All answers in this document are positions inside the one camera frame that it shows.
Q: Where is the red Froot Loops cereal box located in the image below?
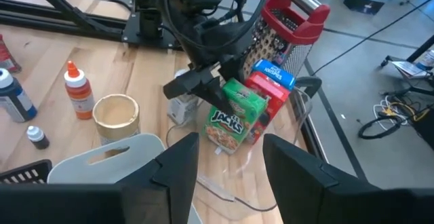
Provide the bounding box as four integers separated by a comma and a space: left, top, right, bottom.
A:
243, 71, 292, 145

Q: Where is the black wheeled stand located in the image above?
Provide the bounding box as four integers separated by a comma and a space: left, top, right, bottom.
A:
379, 33, 434, 98

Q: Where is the orange food colouring bottle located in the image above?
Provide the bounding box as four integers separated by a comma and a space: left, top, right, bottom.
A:
63, 60, 96, 120

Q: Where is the small white-cap dark bottle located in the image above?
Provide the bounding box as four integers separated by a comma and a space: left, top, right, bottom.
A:
26, 125, 51, 150

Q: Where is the clear plastic bin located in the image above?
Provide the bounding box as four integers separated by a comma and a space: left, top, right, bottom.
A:
165, 76, 323, 214

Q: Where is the white and yellow cable bundle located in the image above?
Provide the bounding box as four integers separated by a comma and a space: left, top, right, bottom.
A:
372, 94, 430, 132

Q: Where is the black equipment case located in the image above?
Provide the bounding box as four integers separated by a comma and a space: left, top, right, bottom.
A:
342, 0, 386, 16

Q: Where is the black aluminium table frame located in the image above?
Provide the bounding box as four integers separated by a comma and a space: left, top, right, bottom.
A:
0, 0, 369, 184

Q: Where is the black mesh basket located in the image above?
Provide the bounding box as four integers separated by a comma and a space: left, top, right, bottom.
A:
0, 158, 54, 185

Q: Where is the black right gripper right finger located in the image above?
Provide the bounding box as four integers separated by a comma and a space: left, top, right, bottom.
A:
262, 133, 387, 224

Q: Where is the long black floor cable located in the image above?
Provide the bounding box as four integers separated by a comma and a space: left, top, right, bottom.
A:
311, 0, 434, 77

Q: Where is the grey plastic bin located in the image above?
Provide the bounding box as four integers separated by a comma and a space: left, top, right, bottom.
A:
47, 132, 204, 224

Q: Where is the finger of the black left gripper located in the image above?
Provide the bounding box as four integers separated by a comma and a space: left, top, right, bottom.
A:
218, 54, 252, 83
162, 66, 235, 117

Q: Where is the blue food colouring bottle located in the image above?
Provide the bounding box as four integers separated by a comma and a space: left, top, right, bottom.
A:
0, 67, 38, 124

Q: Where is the black coiled cable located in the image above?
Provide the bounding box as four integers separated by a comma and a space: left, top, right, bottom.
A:
357, 114, 408, 141

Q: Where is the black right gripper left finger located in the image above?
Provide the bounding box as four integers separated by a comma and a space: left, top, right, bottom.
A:
115, 132, 200, 224

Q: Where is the green Apple Jacks cereal box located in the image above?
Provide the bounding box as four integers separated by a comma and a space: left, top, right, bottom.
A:
202, 77, 269, 155

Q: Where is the gold-lid jar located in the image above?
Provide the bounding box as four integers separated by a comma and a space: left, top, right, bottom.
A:
92, 93, 142, 147

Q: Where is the steel box grater red handle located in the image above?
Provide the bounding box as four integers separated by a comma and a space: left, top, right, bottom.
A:
242, 0, 332, 82

